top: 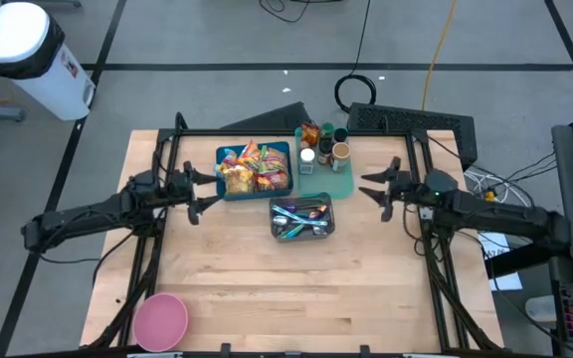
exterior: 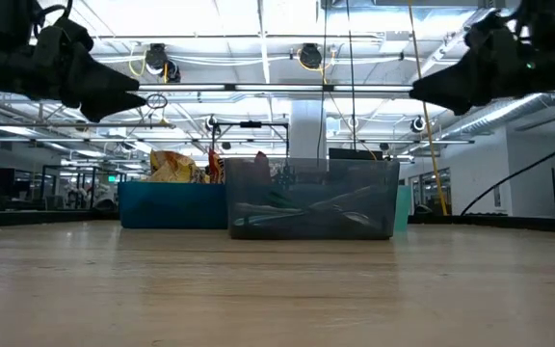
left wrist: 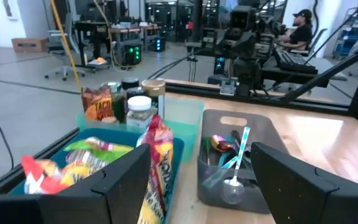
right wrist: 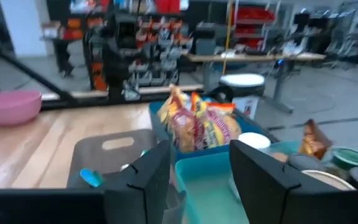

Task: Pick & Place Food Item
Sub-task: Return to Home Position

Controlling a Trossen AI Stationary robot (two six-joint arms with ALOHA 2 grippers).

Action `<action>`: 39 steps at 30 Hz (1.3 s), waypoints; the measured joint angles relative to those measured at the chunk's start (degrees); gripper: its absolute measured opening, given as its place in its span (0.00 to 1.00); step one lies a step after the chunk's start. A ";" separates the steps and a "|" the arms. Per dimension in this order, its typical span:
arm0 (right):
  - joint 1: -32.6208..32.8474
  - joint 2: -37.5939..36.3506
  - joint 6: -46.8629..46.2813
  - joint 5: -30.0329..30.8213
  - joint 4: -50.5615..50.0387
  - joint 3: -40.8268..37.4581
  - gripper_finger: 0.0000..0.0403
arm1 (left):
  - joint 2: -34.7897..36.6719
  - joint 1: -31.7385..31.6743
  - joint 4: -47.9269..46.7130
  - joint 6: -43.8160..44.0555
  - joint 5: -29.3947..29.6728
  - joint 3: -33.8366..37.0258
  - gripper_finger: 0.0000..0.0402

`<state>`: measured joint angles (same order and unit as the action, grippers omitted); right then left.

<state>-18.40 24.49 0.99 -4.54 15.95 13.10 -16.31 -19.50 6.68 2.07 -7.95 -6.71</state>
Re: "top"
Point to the white trash can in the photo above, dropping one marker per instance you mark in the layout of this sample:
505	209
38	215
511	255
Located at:
43	79

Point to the beige rounded object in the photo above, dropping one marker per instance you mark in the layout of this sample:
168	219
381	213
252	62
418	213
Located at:
540	308

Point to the black aluminium table frame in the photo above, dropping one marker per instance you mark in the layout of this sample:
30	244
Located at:
217	132

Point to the orange brown snack packet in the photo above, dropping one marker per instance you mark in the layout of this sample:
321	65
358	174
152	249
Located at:
310	133

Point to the teal plastic tray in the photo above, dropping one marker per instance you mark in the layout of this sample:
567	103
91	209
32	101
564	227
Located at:
324	184

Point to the red chips bag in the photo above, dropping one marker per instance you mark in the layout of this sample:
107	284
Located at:
272	181

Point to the green oregano spice jar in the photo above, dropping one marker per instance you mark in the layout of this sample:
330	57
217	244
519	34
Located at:
326	130

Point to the white paper sheet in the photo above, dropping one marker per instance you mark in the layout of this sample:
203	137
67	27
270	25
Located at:
493	243

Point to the orange label spice bottle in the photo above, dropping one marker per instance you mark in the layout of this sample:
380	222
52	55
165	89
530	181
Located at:
324	146

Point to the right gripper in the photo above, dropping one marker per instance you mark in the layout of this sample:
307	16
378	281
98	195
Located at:
406	186

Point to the purple iridescent metal spoon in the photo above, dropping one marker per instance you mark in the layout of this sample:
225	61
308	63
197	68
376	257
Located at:
315	216

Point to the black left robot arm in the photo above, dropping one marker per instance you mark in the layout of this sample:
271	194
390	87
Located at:
92	211

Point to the grey translucent plastic bin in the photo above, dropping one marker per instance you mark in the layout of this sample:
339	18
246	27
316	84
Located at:
328	236

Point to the tan yellow snack package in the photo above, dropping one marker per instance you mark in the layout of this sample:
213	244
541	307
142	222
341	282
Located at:
239	181

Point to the silver metal bracket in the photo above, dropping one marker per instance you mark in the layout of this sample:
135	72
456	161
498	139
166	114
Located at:
154	355

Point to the blue plastic bin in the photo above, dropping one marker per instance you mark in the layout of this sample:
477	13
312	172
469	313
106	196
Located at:
254	197

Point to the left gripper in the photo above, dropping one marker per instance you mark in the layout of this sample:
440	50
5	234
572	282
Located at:
179	184

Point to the orange chips bag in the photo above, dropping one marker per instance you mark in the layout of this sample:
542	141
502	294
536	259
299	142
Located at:
249	151

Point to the purple label spice bottle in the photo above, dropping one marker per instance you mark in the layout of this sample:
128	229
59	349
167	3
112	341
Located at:
340	134

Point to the gold rainbow metal spoon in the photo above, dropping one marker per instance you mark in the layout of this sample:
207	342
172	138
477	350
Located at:
322	209

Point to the black table edge clamp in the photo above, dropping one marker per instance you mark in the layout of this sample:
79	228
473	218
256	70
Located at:
364	351
225	350

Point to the large tan-lidded seasoning jar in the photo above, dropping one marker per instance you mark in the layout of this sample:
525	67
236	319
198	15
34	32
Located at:
340	150

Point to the small yellow snack bag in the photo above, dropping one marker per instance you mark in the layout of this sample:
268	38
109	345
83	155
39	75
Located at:
226	161

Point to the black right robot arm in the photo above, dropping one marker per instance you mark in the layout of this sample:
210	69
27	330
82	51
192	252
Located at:
490	219

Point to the pink plastic bowl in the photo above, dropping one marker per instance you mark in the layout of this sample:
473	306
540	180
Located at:
160	322

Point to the yellow green lime chips bag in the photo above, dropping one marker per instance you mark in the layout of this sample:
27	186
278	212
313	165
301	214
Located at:
274	160

